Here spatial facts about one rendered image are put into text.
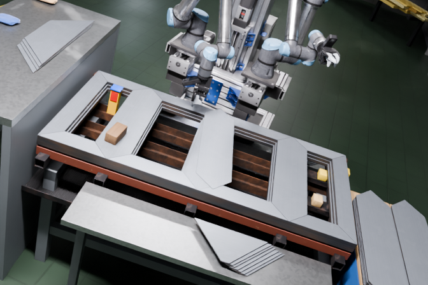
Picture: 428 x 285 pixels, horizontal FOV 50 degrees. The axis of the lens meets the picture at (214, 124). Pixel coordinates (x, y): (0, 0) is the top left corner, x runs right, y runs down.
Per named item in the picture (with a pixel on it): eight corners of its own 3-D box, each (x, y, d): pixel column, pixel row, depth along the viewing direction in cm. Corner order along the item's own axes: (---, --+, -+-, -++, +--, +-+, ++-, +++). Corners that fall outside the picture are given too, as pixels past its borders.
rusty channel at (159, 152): (344, 224, 253) (348, 218, 251) (57, 126, 253) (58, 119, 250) (343, 215, 260) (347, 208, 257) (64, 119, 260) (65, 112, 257)
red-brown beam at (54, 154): (346, 260, 219) (352, 252, 216) (35, 153, 219) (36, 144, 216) (345, 247, 227) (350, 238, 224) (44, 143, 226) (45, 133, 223)
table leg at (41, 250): (44, 262, 259) (56, 172, 224) (34, 259, 259) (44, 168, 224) (49, 254, 265) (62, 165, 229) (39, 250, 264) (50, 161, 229)
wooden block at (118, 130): (114, 145, 222) (116, 137, 220) (104, 140, 223) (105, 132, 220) (126, 133, 232) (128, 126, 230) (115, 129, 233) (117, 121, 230)
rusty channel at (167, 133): (342, 201, 270) (345, 195, 268) (73, 109, 270) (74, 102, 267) (341, 193, 277) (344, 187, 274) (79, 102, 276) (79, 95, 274)
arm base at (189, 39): (185, 36, 310) (189, 23, 305) (206, 44, 308) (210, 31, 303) (177, 43, 297) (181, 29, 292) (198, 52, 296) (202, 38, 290)
